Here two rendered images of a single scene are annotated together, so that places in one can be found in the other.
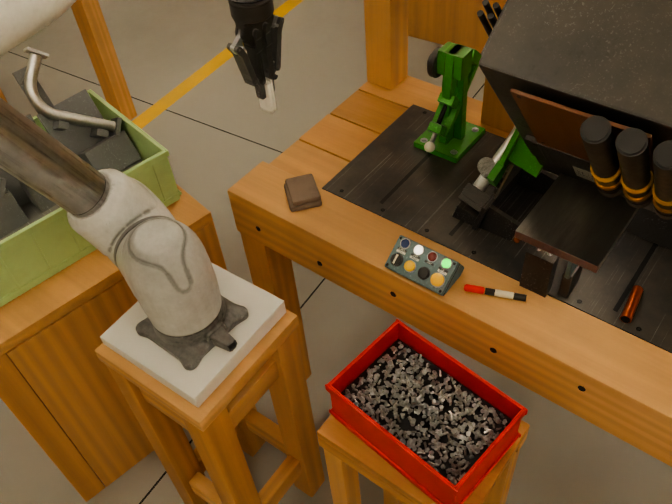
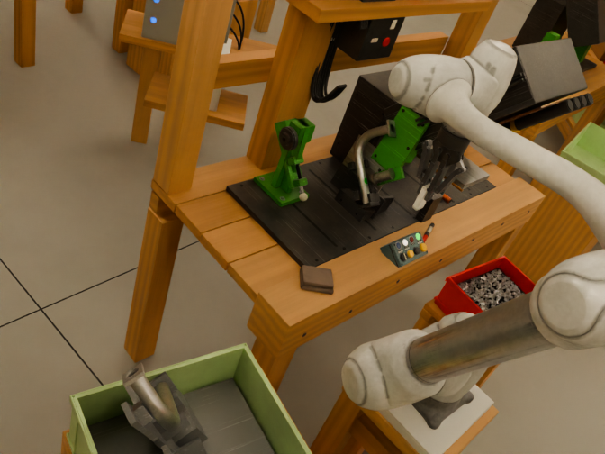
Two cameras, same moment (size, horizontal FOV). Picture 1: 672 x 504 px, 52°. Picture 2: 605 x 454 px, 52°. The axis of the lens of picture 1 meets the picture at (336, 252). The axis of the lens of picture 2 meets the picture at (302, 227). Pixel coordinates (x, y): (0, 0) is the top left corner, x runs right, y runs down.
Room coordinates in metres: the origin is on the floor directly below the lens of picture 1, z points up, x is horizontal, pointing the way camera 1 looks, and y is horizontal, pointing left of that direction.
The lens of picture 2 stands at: (1.53, 1.39, 2.12)
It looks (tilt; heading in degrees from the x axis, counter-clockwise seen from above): 38 degrees down; 263
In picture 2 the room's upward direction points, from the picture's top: 21 degrees clockwise
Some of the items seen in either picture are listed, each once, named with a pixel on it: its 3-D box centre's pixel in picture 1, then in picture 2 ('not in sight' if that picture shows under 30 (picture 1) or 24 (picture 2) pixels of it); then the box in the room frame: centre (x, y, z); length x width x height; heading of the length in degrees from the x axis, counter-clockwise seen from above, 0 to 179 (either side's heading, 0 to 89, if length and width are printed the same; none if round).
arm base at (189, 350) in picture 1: (195, 319); (438, 379); (0.91, 0.31, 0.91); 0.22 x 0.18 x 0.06; 47
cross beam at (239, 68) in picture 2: not in sight; (339, 56); (1.36, -0.78, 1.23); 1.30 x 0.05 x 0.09; 48
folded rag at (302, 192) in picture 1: (302, 192); (317, 278); (1.27, 0.07, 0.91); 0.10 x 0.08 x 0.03; 9
